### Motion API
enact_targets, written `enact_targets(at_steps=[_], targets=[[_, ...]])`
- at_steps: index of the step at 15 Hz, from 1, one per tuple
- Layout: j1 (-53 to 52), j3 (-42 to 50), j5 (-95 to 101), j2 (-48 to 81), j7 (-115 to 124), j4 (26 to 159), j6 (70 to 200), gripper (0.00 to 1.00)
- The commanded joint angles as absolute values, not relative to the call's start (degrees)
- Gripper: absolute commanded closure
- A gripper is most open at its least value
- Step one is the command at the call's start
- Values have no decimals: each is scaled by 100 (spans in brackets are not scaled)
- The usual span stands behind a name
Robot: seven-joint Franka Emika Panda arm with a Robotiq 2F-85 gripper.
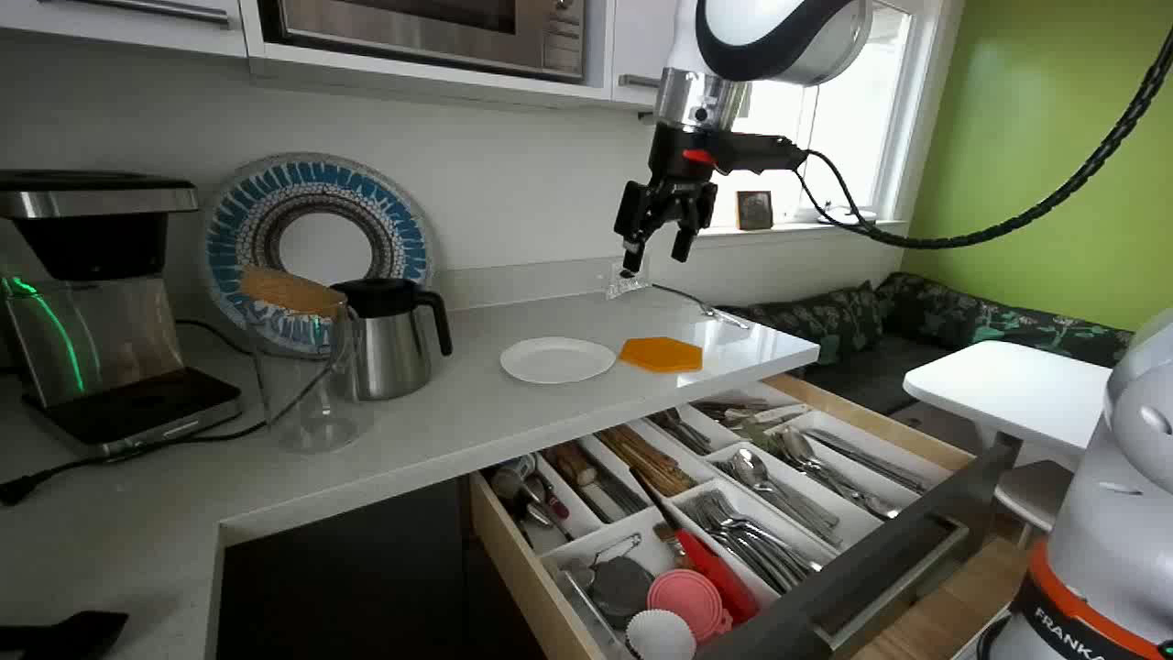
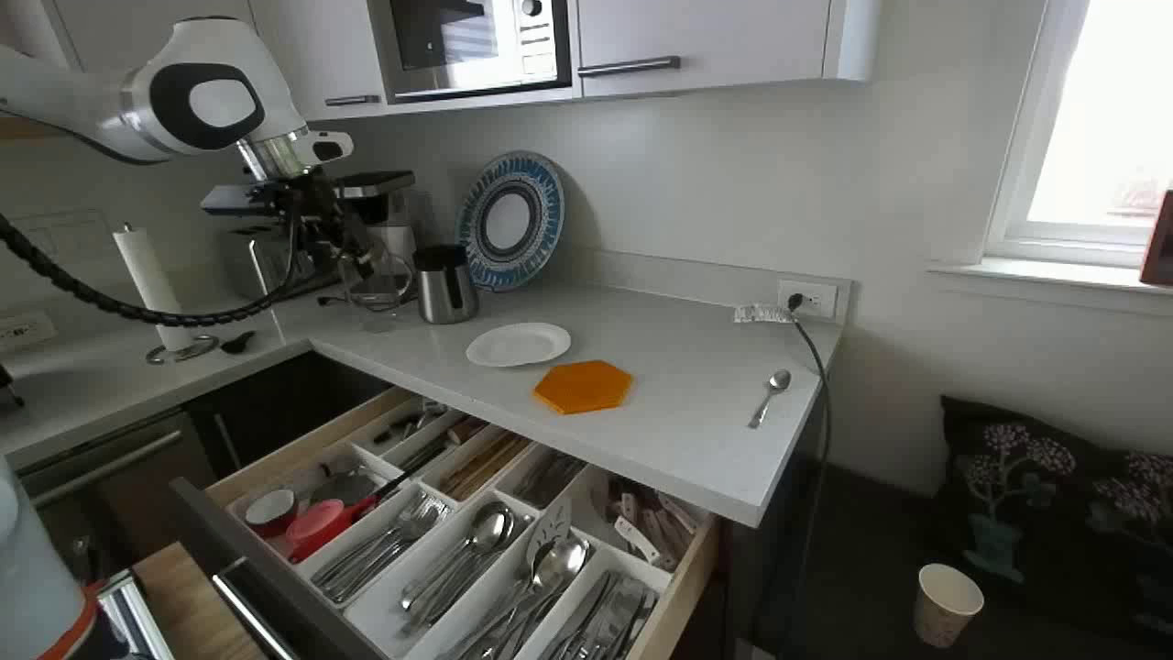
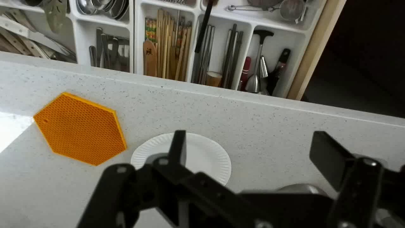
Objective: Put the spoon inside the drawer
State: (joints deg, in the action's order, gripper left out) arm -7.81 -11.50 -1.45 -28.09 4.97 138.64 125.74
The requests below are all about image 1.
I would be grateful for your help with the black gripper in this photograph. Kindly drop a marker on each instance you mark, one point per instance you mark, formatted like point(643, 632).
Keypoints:
point(665, 183)

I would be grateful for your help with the white round plate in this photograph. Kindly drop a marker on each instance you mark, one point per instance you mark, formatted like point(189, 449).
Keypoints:
point(556, 359)

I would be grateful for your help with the white cutlery tray insert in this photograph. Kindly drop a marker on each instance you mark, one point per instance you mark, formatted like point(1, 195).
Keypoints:
point(685, 482)

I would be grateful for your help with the steel built-in microwave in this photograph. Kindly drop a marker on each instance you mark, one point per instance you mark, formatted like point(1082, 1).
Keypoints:
point(427, 38)

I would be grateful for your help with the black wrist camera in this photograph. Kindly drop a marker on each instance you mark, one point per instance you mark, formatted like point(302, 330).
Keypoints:
point(753, 151)

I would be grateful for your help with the orange hexagonal trivet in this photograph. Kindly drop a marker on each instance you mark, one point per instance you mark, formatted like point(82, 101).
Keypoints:
point(660, 354)

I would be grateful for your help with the grey round strainer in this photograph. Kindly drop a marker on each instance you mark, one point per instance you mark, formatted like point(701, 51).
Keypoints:
point(621, 591)

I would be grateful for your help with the large steel spoon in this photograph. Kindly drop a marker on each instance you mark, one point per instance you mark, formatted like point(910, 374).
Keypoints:
point(809, 456)
point(756, 469)

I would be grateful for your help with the wide white cabinet door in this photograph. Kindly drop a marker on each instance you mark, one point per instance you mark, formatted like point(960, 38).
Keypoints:
point(635, 38)

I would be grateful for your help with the steel fork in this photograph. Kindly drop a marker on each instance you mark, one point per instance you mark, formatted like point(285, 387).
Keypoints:
point(734, 534)

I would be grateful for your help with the blue patterned decorative plate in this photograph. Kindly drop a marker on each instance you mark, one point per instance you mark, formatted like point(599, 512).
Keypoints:
point(233, 231)

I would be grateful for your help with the white table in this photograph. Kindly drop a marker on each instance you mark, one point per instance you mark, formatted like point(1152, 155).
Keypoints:
point(1010, 390)

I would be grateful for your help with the wooden kitchen drawer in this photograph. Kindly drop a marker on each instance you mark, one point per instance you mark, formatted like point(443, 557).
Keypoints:
point(516, 573)

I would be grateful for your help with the clear glass jar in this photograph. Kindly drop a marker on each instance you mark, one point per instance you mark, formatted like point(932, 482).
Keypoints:
point(315, 408)

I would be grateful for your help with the steel thermal carafe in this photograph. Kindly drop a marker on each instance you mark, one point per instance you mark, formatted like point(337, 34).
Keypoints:
point(385, 349)

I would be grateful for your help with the white cup in drawer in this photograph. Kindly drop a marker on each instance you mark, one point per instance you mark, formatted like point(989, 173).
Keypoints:
point(657, 640)

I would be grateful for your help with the flat black device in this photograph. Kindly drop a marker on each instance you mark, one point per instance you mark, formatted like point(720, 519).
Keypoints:
point(57, 636)

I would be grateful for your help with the white framed window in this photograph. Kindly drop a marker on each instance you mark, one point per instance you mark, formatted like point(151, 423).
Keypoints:
point(856, 122)

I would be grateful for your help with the black steel coffee maker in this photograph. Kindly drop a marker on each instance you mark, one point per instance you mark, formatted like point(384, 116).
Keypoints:
point(96, 305)

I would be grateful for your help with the steel table knife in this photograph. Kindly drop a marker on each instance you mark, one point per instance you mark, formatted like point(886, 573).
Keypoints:
point(867, 458)

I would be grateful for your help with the tan rectangular sponge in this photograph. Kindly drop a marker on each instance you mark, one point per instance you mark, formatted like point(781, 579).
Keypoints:
point(293, 295)

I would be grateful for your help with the red cup in drawer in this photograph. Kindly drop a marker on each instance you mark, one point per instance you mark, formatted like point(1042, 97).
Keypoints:
point(686, 601)

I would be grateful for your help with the small dark picture frame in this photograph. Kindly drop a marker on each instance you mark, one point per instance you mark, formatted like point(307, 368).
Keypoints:
point(753, 210)

